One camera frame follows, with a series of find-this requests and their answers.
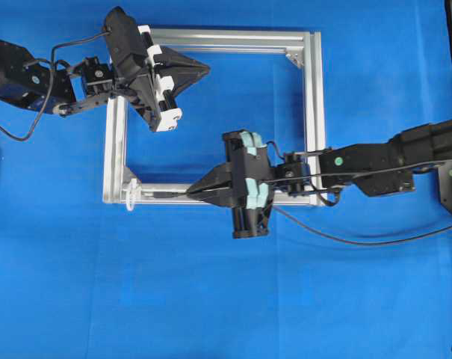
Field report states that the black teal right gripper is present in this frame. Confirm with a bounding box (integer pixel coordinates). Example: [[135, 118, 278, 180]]
[[187, 130, 275, 239]]

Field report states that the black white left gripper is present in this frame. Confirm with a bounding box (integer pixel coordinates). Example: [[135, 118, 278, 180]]
[[103, 6, 210, 132]]

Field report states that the black wire with plug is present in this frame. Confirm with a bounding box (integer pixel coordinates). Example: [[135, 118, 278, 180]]
[[146, 156, 452, 246]]

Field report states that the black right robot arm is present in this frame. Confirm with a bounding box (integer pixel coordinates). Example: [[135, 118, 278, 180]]
[[185, 120, 452, 239]]

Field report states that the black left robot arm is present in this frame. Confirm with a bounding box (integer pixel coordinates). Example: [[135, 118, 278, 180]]
[[0, 7, 210, 132]]

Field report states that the white zip tie loop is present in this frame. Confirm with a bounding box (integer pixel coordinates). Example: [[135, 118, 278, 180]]
[[123, 178, 141, 212]]

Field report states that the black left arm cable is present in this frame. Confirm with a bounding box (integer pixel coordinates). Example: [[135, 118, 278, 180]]
[[0, 31, 113, 142]]

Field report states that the aluminium extrusion square frame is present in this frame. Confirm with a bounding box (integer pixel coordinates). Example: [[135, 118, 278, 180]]
[[102, 25, 326, 206]]

